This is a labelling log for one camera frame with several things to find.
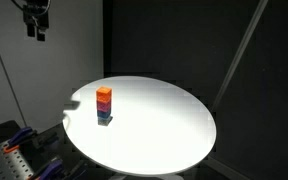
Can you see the orange block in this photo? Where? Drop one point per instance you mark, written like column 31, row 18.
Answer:
column 104, row 94

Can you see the grey diagonal pole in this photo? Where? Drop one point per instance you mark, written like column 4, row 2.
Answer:
column 240, row 51

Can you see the perforated metal plate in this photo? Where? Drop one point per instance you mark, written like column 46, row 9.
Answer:
column 13, row 165

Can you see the blue block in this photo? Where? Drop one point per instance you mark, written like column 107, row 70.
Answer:
column 104, row 115

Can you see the purple clamp upper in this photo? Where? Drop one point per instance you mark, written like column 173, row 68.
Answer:
column 22, row 136

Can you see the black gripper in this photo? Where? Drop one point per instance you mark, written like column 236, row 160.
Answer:
column 36, row 15

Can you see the purple clamp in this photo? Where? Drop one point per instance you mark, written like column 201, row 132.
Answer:
column 51, row 169
column 22, row 136

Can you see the purple clamp lower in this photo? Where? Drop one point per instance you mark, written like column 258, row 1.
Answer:
column 51, row 169

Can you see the grey bottom block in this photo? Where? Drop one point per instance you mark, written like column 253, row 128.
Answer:
column 104, row 121

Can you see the magenta block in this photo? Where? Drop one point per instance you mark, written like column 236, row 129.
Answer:
column 103, row 106

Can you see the round white table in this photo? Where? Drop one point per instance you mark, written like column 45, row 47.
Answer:
column 157, row 128

